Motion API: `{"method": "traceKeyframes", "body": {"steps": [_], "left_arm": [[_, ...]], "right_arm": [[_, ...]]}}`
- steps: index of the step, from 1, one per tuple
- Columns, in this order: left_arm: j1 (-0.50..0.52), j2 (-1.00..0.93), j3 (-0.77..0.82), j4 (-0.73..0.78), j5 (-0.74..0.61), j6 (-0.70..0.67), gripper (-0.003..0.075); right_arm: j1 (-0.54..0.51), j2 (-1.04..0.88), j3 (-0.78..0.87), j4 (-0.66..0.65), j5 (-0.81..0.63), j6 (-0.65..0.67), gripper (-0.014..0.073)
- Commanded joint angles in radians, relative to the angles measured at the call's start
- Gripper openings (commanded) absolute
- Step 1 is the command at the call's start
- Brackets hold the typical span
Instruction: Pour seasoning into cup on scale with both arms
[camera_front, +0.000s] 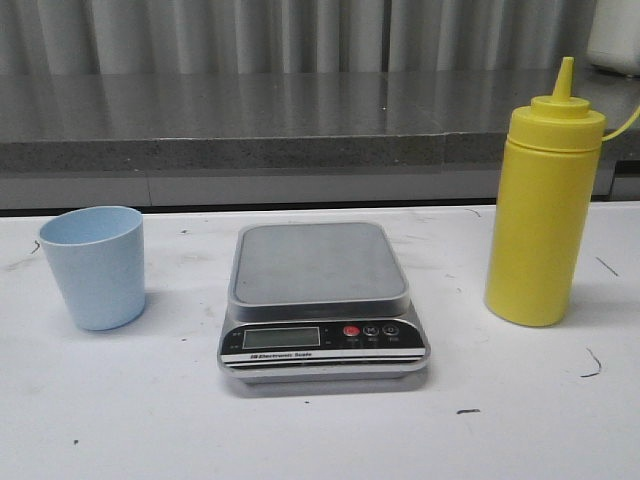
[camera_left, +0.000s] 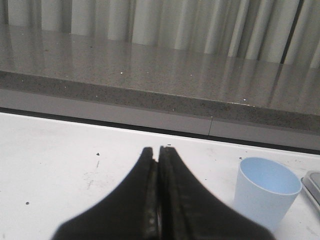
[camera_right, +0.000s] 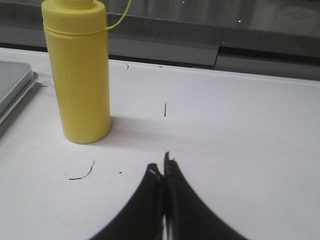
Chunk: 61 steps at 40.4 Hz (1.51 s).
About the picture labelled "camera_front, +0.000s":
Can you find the white container in background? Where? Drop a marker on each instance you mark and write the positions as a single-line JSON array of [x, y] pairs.
[[613, 43]]

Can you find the yellow squeeze bottle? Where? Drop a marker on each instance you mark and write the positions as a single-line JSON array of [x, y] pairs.
[[550, 159]]

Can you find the silver electronic kitchen scale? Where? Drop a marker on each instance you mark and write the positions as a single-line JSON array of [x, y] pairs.
[[324, 302]]

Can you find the light blue plastic cup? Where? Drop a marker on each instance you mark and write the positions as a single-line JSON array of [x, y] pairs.
[[97, 258]]

